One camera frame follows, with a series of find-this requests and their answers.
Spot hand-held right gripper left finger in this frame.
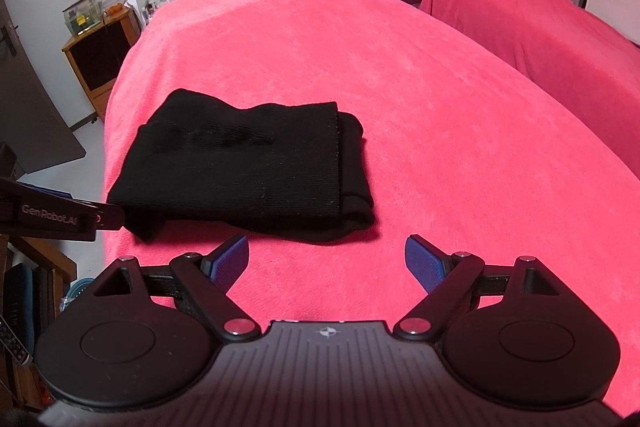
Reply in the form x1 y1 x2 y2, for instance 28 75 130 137
92 233 261 342

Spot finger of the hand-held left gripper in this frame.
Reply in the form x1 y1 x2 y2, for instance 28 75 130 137
0 177 73 204

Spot clear plastic box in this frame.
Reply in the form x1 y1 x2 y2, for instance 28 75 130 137
62 0 103 38

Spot wooden rack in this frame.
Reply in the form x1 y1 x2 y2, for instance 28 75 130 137
0 234 78 413

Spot wooden cabinet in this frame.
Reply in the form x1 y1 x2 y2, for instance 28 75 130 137
61 4 146 122

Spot black pants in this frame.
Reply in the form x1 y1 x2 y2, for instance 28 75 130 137
106 88 376 244

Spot teal plastic basin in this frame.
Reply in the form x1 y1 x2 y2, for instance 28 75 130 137
64 277 94 310

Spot perforated metal strip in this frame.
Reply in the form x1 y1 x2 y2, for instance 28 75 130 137
0 316 32 365

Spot far bed with pink cover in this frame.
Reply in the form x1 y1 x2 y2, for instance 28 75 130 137
419 0 640 178

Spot dark grey door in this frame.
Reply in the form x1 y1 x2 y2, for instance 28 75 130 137
0 0 87 180

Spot pink fleece bed blanket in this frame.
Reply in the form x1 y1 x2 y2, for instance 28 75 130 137
100 0 640 420

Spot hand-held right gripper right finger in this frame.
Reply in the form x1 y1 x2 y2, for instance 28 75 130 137
392 234 561 342

